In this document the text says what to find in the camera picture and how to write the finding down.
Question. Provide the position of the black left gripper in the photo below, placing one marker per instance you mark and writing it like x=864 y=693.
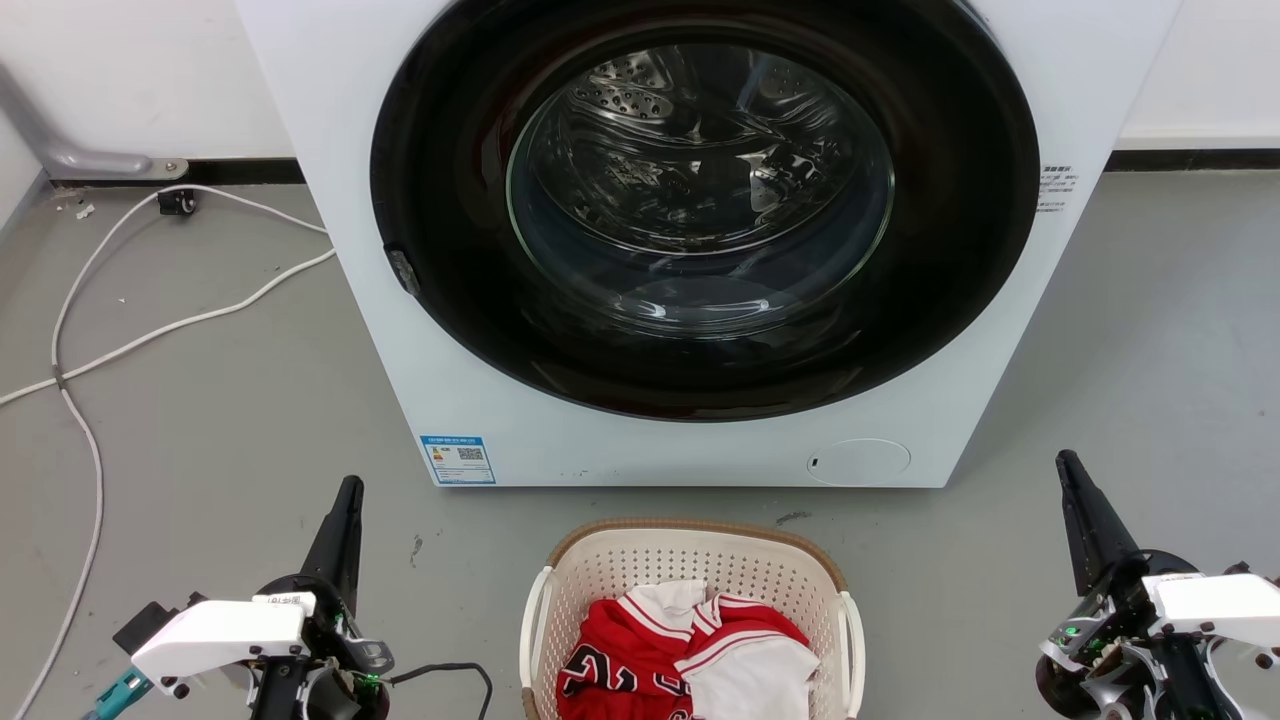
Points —
x=335 y=640

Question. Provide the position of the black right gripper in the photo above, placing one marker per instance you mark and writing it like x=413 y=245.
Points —
x=1120 y=650

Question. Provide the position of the cream plastic laundry basket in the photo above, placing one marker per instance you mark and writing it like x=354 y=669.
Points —
x=690 y=560

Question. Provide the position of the blue energy label sticker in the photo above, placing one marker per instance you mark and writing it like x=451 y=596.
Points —
x=458 y=459

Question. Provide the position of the round white filter cover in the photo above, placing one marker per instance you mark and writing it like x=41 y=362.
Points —
x=858 y=462

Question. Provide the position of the red basketball jersey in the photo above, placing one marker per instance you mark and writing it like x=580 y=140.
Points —
x=620 y=660

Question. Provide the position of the small printed text sticker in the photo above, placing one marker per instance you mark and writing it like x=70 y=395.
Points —
x=1056 y=188

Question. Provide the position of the white garment with red trim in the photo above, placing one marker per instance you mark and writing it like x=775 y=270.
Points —
x=755 y=680

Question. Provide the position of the black round washer door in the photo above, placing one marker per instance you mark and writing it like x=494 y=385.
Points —
x=450 y=150

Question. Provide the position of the white front-load washing machine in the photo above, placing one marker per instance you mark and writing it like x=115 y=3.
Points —
x=1050 y=90

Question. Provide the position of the grey metal pipe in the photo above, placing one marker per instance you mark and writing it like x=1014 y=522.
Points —
x=60 y=150

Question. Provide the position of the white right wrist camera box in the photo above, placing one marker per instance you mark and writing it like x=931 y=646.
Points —
x=1220 y=603

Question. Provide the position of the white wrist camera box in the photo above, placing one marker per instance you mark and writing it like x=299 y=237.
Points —
x=215 y=637
x=1220 y=603

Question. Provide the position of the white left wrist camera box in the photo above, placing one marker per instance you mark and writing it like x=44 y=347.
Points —
x=215 y=637

